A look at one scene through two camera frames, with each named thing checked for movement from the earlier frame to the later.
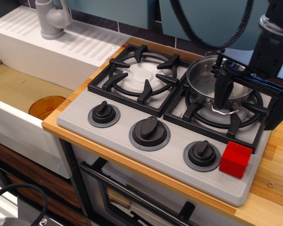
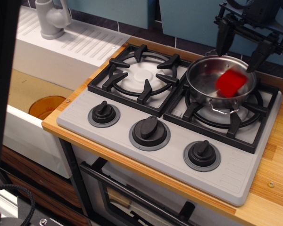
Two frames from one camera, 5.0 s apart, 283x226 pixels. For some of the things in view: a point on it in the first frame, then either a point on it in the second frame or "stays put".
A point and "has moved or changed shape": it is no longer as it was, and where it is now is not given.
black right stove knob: (201, 156) stays put
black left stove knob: (104, 115) stays put
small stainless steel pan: (201, 83) stays put
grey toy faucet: (52, 20) stays put
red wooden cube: (235, 159) has moved or changed shape
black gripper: (243, 74) → (258, 20)
